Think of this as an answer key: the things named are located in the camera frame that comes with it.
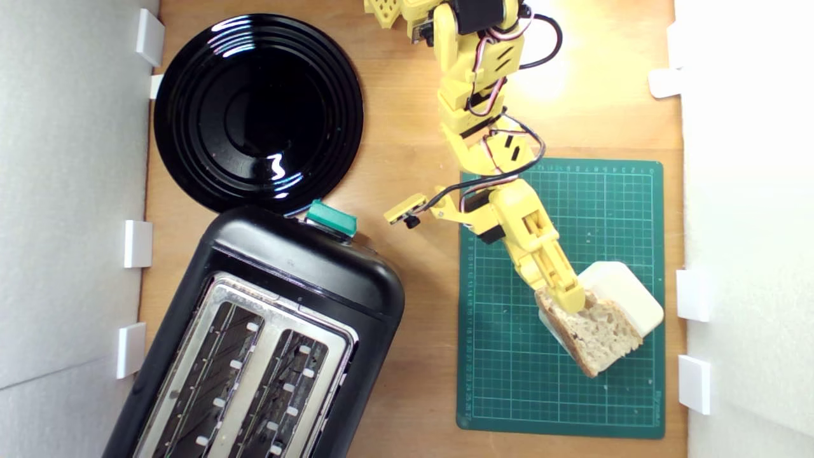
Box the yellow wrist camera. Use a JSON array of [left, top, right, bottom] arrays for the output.
[[383, 194, 428, 230]]

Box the black plate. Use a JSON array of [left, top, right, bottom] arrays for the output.
[[153, 13, 364, 216]]

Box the white block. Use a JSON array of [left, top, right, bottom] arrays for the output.
[[538, 261, 665, 357]]

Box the black two-slot toaster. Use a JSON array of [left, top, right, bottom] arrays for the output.
[[102, 205, 406, 458]]

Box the brown bread slice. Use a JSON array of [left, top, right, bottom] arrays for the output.
[[534, 286, 644, 378]]

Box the green toaster lever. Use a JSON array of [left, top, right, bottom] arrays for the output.
[[305, 199, 358, 239]]

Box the green cutting mat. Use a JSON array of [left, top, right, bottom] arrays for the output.
[[456, 158, 666, 440]]

